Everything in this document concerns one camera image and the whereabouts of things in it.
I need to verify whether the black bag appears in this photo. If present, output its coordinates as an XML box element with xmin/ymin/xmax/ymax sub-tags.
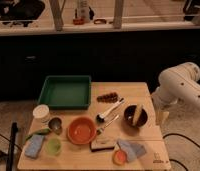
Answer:
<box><xmin>0</xmin><ymin>0</ymin><xmax>45</xmax><ymax>27</ymax></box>

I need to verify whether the orange ring object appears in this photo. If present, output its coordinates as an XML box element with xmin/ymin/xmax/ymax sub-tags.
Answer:
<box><xmin>94</xmin><ymin>19</ymin><xmax>107</xmax><ymax>24</ymax></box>

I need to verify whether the white bottle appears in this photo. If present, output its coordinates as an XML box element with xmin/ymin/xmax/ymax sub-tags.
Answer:
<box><xmin>76</xmin><ymin>0</ymin><xmax>94</xmax><ymax>23</ymax></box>

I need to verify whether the dark brown bowl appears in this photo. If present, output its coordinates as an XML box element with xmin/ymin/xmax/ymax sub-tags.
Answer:
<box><xmin>124</xmin><ymin>104</ymin><xmax>148</xmax><ymax>128</ymax></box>

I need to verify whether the small metal cup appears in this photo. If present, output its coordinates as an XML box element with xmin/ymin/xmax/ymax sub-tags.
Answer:
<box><xmin>48</xmin><ymin>117</ymin><xmax>62</xmax><ymax>135</ymax></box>

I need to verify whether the black cable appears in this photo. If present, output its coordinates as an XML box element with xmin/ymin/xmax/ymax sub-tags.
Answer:
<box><xmin>162</xmin><ymin>132</ymin><xmax>200</xmax><ymax>171</ymax></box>

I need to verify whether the metal fork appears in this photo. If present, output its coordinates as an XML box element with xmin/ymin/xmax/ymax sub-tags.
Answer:
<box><xmin>97</xmin><ymin>115</ymin><xmax>119</xmax><ymax>135</ymax></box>

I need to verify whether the black pole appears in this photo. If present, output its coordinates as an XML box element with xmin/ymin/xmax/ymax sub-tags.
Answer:
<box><xmin>6</xmin><ymin>122</ymin><xmax>18</xmax><ymax>171</ymax></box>

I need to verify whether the white round container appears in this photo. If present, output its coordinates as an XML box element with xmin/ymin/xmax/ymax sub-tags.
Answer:
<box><xmin>33</xmin><ymin>104</ymin><xmax>50</xmax><ymax>123</ymax></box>

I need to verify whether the blue sponge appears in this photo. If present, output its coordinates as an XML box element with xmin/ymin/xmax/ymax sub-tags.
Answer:
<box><xmin>25</xmin><ymin>134</ymin><xmax>44</xmax><ymax>159</ymax></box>

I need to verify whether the small orange plate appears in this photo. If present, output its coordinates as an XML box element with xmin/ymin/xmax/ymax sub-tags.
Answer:
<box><xmin>113</xmin><ymin>150</ymin><xmax>127</xmax><ymax>165</ymax></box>

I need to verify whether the orange bowl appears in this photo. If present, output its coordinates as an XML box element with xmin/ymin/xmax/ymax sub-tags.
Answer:
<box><xmin>67</xmin><ymin>117</ymin><xmax>97</xmax><ymax>145</ymax></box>

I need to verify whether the green plastic tray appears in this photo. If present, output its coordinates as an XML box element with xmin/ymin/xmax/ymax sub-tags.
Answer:
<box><xmin>38</xmin><ymin>75</ymin><xmax>91</xmax><ymax>110</ymax></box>

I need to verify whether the small green cup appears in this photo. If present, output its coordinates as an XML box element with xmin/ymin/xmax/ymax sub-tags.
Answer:
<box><xmin>45</xmin><ymin>138</ymin><xmax>61</xmax><ymax>155</ymax></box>

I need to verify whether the yellow corn cob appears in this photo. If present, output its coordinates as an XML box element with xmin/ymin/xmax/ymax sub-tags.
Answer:
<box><xmin>132</xmin><ymin>104</ymin><xmax>143</xmax><ymax>126</ymax></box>

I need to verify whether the blue-grey cloth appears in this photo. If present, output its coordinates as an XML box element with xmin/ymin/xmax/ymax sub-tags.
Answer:
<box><xmin>117</xmin><ymin>139</ymin><xmax>147</xmax><ymax>162</ymax></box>

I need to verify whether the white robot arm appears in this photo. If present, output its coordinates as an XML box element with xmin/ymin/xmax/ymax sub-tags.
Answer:
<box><xmin>152</xmin><ymin>62</ymin><xmax>200</xmax><ymax>111</ymax></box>

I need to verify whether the dark rectangular block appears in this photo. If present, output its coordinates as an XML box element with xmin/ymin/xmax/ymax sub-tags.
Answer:
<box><xmin>90</xmin><ymin>137</ymin><xmax>116</xmax><ymax>152</ymax></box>

